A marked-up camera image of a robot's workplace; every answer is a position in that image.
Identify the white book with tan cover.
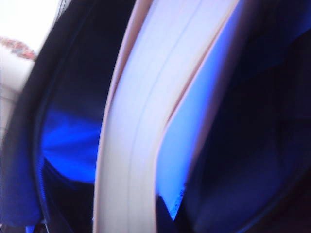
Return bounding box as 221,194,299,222
93,0,243,233

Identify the black and blue backpack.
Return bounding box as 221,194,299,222
0,0,311,233

